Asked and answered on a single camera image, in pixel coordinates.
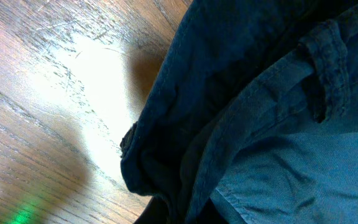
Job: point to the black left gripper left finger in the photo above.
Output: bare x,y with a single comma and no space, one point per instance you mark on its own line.
156,212

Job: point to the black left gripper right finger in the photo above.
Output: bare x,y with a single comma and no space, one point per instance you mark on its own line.
210,215

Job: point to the navy blue shorts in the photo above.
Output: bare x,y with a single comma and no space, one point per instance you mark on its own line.
256,108

